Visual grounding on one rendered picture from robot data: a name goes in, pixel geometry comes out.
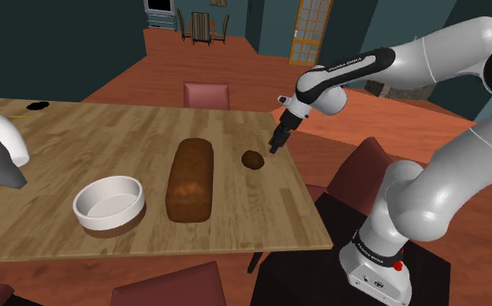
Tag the small brown round potato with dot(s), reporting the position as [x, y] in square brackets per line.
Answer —
[252, 160]

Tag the wall picture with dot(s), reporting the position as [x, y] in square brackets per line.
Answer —
[218, 2]

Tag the white vase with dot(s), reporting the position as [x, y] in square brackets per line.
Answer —
[0, 131]

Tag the dark robot stand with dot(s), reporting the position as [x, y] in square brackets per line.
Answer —
[313, 275]

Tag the grey fireplace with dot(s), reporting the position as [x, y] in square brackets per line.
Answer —
[160, 16]

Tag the dark wooden slatted chair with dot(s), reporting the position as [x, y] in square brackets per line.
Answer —
[183, 23]
[221, 29]
[201, 27]

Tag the wooden door with glass panes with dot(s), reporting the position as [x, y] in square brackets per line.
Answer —
[309, 31]

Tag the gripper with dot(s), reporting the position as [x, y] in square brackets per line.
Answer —
[283, 132]

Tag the yellow pencil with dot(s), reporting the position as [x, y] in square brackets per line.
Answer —
[21, 116]

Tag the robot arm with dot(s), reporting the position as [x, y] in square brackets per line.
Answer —
[449, 169]

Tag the wooden dining table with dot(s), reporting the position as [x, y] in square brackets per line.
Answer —
[114, 140]

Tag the brown bread loaf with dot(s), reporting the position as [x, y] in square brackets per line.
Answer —
[189, 178]

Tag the white round bowl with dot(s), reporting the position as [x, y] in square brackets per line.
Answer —
[86, 210]

